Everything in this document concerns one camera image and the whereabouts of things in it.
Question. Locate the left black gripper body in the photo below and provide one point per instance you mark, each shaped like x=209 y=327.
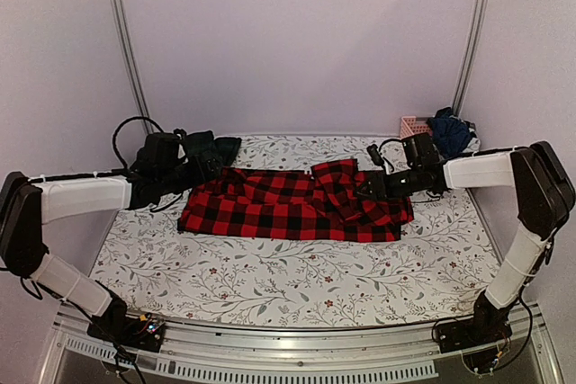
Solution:
x=211 y=174

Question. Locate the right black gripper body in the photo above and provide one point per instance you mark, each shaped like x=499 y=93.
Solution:
x=379 y=178

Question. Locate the dark green plaid skirt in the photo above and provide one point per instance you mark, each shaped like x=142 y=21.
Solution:
x=204 y=146

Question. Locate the red black plaid shirt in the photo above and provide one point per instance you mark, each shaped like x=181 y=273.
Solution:
x=318 y=204

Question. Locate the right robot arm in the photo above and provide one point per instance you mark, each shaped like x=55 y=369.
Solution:
x=541 y=196

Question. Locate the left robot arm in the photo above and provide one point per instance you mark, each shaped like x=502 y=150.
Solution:
x=169 y=163

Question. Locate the pink plastic basket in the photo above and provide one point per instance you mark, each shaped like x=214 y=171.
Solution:
x=413 y=125

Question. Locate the dark blue garment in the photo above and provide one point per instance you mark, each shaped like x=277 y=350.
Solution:
x=451 y=135

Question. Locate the floral patterned table mat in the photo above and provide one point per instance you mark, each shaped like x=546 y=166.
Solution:
x=442 y=262

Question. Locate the front aluminium rail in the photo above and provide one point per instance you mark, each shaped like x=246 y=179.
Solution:
x=196 y=352

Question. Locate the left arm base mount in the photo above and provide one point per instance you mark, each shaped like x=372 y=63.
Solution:
x=145 y=332

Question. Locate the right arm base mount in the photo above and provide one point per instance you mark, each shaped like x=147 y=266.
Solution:
x=487 y=331

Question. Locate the left aluminium frame post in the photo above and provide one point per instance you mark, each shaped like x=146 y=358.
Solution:
x=123 y=32

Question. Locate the aluminium frame post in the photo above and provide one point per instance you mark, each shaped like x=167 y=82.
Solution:
x=123 y=32
x=474 y=36

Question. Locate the right aluminium frame post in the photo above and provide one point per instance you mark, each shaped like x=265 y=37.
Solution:
x=474 y=36

